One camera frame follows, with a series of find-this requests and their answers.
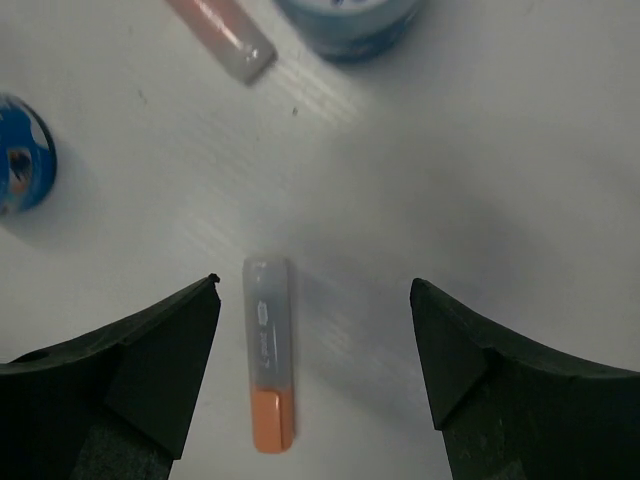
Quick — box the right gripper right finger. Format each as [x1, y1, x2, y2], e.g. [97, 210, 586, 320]
[410, 279, 639, 479]

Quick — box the blue slime jar front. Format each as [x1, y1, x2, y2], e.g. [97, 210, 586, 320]
[1, 93, 58, 216]

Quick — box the blue slime jar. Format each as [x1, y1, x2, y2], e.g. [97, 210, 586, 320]
[1, 93, 58, 216]
[275, 0, 424, 63]

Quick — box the orange-capped pink highlighter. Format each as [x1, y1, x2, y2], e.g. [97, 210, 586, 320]
[168, 0, 277, 85]

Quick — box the orange-tipped grey highlighter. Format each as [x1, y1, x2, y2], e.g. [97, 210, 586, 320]
[242, 255, 295, 454]

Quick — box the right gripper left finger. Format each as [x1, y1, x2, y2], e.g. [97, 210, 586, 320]
[1, 275, 221, 479]

